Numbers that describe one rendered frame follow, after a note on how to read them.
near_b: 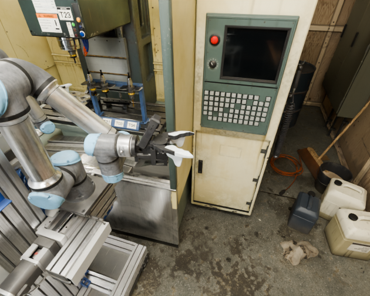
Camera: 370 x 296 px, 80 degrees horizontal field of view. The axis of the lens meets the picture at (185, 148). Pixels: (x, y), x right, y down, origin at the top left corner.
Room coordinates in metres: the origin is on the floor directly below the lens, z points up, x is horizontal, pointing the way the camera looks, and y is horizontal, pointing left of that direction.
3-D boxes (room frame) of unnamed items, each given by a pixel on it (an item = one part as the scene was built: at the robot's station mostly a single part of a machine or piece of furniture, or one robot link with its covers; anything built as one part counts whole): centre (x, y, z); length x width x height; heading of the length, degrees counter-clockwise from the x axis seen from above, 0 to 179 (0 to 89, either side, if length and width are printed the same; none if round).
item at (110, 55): (2.27, 0.79, 1.16); 0.48 x 0.05 x 0.51; 76
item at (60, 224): (0.72, 0.52, 0.95); 0.40 x 0.13 x 0.09; 163
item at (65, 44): (1.84, 0.90, 1.48); 0.16 x 0.16 x 0.12
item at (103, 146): (0.57, 0.27, 1.43); 0.11 x 0.08 x 0.09; 87
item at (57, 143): (1.40, 0.80, 0.70); 0.90 x 0.30 x 0.16; 76
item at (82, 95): (1.87, 0.98, 0.97); 0.29 x 0.23 x 0.05; 76
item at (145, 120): (1.59, 0.34, 1.05); 0.10 x 0.05 x 0.30; 166
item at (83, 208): (0.70, 0.53, 1.01); 0.36 x 0.22 x 0.06; 163
